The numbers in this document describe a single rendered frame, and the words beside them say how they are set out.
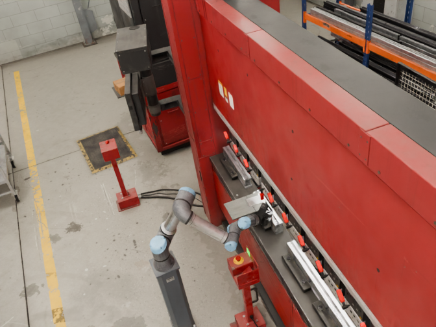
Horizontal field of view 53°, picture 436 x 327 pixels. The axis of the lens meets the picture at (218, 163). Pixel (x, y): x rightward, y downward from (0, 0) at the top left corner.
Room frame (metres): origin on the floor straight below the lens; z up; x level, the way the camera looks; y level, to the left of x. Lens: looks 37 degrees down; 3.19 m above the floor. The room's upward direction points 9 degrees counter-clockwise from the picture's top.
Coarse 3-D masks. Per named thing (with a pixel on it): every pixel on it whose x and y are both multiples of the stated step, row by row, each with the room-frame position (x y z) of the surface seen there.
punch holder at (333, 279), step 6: (324, 258) 1.45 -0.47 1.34; (324, 264) 1.45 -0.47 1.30; (324, 270) 1.45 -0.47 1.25; (330, 270) 1.39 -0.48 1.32; (330, 276) 1.39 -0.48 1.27; (336, 276) 1.34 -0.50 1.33; (330, 282) 1.38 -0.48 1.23; (336, 282) 1.34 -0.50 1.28; (342, 282) 1.32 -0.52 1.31; (330, 288) 1.38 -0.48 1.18; (336, 288) 1.33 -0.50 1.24; (342, 288) 1.32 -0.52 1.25; (336, 294) 1.33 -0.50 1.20
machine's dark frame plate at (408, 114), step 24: (240, 0) 2.78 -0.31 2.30; (264, 24) 2.32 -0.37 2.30; (288, 24) 2.26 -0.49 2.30; (288, 48) 1.97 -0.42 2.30; (312, 48) 1.92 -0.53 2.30; (336, 72) 1.65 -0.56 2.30; (360, 72) 1.61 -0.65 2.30; (360, 96) 1.43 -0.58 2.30; (384, 96) 1.40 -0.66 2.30; (408, 96) 1.37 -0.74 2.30; (408, 120) 1.22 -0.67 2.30; (432, 120) 1.20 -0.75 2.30; (432, 144) 1.07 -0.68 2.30
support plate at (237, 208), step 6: (240, 198) 2.39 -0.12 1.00; (246, 198) 2.38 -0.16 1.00; (228, 204) 2.34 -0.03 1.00; (234, 204) 2.33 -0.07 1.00; (240, 204) 2.32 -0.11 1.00; (246, 204) 2.31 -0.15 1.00; (258, 204) 2.29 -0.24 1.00; (228, 210) 2.28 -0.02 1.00; (234, 210) 2.27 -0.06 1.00; (240, 210) 2.26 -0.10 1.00; (246, 210) 2.25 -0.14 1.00; (252, 210) 2.24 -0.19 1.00; (234, 216) 2.21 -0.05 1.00; (240, 216) 2.20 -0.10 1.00
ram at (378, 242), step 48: (240, 96) 2.47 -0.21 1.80; (288, 96) 1.80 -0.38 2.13; (288, 144) 1.82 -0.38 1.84; (336, 144) 1.40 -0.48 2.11; (288, 192) 1.84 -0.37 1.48; (336, 192) 1.38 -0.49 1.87; (384, 192) 1.10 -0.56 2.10; (336, 240) 1.36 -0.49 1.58; (384, 240) 1.06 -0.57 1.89; (432, 240) 0.87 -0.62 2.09; (384, 288) 1.02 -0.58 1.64; (432, 288) 0.82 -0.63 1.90
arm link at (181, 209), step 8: (176, 200) 2.07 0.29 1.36; (176, 208) 2.02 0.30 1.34; (184, 208) 2.01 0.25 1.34; (176, 216) 2.00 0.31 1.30; (184, 216) 1.97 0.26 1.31; (192, 216) 1.98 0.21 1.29; (192, 224) 1.96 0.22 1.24; (200, 224) 1.95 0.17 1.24; (208, 224) 1.96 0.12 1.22; (208, 232) 1.92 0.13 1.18; (216, 232) 1.92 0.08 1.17; (224, 232) 1.93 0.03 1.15; (232, 232) 1.96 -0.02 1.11; (224, 240) 1.89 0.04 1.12; (232, 240) 1.89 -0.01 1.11; (232, 248) 1.86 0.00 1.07
